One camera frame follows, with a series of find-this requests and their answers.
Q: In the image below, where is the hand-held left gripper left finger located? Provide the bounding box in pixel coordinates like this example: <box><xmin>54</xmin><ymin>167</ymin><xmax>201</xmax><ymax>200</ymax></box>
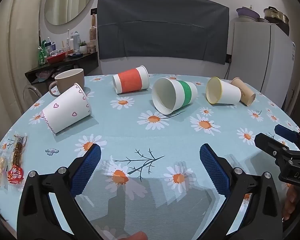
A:
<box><xmin>17</xmin><ymin>144</ymin><xmax>103</xmax><ymax>240</ymax></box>

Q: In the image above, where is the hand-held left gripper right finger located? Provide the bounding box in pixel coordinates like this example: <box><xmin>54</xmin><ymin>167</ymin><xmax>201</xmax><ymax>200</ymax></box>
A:
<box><xmin>199</xmin><ymin>144</ymin><xmax>283</xmax><ymax>240</ymax></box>

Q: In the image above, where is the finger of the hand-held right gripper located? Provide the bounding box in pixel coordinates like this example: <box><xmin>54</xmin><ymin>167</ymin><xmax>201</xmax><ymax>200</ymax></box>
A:
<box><xmin>274</xmin><ymin>124</ymin><xmax>300</xmax><ymax>153</ymax></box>
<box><xmin>254</xmin><ymin>133</ymin><xmax>300</xmax><ymax>159</ymax></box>

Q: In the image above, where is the brown paper cup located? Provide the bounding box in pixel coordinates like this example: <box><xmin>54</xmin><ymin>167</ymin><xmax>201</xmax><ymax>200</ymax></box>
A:
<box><xmin>230</xmin><ymin>77</ymin><xmax>256</xmax><ymax>106</ymax></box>

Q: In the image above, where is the white heart-print paper cup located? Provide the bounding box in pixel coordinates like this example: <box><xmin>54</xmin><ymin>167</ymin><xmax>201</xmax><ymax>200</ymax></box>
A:
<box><xmin>41</xmin><ymin>82</ymin><xmax>92</xmax><ymax>135</ymax></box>

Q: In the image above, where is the yellow-rimmed white paper cup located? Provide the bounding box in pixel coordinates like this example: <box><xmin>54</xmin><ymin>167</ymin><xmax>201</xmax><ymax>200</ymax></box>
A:
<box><xmin>206</xmin><ymin>77</ymin><xmax>241</xmax><ymax>105</ymax></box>

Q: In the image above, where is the green-banded white paper cup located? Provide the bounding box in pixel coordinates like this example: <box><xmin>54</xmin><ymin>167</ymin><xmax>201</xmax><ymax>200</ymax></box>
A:
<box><xmin>151</xmin><ymin>77</ymin><xmax>198</xmax><ymax>115</ymax></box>

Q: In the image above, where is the orange-sleeved white paper cup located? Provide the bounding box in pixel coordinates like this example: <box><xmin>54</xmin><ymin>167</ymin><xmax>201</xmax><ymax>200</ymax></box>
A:
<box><xmin>112</xmin><ymin>65</ymin><xmax>150</xmax><ymax>95</ymax></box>

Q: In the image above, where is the person's right hand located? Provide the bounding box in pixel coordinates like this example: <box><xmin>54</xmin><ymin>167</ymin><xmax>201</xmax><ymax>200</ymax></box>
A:
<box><xmin>282</xmin><ymin>186</ymin><xmax>299</xmax><ymax>221</ymax></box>

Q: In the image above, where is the person's left hand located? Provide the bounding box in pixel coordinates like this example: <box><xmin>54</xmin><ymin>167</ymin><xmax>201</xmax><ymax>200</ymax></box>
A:
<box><xmin>124</xmin><ymin>231</ymin><xmax>148</xmax><ymax>240</ymax></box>

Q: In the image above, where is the red-label snack stick packet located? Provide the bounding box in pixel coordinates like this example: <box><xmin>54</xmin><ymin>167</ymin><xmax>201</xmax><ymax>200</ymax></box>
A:
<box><xmin>6</xmin><ymin>133</ymin><xmax>28</xmax><ymax>187</ymax></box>

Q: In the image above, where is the blue daisy-print tablecloth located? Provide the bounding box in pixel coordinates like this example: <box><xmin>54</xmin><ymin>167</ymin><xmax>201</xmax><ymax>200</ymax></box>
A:
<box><xmin>0</xmin><ymin>74</ymin><xmax>300</xmax><ymax>240</ymax></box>

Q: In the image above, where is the white refrigerator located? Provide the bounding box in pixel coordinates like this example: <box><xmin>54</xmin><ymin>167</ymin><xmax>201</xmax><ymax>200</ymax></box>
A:
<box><xmin>231</xmin><ymin>21</ymin><xmax>297</xmax><ymax>105</ymax></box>

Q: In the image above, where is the brown ceramic mug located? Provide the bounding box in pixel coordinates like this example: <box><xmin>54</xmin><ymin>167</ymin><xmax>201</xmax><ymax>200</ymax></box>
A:
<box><xmin>49</xmin><ymin>68</ymin><xmax>85</xmax><ymax>97</ymax></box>

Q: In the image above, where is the clear plastic chair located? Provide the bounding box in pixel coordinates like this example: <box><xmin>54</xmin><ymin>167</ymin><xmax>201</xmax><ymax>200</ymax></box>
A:
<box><xmin>23</xmin><ymin>84</ymin><xmax>43</xmax><ymax>110</ymax></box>

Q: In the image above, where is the red bowl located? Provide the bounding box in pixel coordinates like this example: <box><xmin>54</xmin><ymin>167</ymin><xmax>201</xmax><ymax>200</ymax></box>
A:
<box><xmin>46</xmin><ymin>52</ymin><xmax>66</xmax><ymax>64</ymax></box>

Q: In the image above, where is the metal steamer pot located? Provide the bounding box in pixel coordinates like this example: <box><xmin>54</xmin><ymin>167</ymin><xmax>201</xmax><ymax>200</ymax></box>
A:
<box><xmin>263</xmin><ymin>6</ymin><xmax>290</xmax><ymax>25</ymax></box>

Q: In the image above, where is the green plastic bottle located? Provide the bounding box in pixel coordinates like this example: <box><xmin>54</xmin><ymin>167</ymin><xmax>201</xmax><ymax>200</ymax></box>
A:
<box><xmin>38</xmin><ymin>45</ymin><xmax>46</xmax><ymax>65</ymax></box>

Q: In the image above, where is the purple plastic basin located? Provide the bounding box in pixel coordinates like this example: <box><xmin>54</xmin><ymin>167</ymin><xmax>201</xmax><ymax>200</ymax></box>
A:
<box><xmin>236</xmin><ymin>7</ymin><xmax>260</xmax><ymax>22</ymax></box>

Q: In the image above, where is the white spray bottle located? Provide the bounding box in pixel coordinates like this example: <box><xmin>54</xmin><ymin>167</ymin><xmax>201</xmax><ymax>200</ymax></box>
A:
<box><xmin>73</xmin><ymin>31</ymin><xmax>81</xmax><ymax>50</ymax></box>

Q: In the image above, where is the wooden hairbrush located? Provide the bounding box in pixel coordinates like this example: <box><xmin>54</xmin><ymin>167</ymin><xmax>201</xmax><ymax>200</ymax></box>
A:
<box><xmin>89</xmin><ymin>14</ymin><xmax>97</xmax><ymax>42</ymax></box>

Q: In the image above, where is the beige curtain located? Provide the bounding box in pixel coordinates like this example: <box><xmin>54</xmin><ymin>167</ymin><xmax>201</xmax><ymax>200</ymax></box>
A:
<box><xmin>0</xmin><ymin>0</ymin><xmax>53</xmax><ymax>143</ymax></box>

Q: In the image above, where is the dark grey cloth cover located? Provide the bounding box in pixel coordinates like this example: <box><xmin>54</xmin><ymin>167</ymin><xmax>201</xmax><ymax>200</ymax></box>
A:
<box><xmin>97</xmin><ymin>0</ymin><xmax>230</xmax><ymax>65</ymax></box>

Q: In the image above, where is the black power cable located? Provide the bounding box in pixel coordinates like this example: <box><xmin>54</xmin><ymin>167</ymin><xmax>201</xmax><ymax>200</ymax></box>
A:
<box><xmin>224</xmin><ymin>59</ymin><xmax>232</xmax><ymax>79</ymax></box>

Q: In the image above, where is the black wall shelf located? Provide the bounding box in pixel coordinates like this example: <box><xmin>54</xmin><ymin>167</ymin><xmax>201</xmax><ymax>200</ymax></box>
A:
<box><xmin>24</xmin><ymin>52</ymin><xmax>99</xmax><ymax>84</ymax></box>

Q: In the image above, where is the oval wall mirror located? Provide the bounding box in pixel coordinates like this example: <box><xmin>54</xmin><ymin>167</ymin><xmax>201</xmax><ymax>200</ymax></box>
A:
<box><xmin>44</xmin><ymin>0</ymin><xmax>94</xmax><ymax>26</ymax></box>

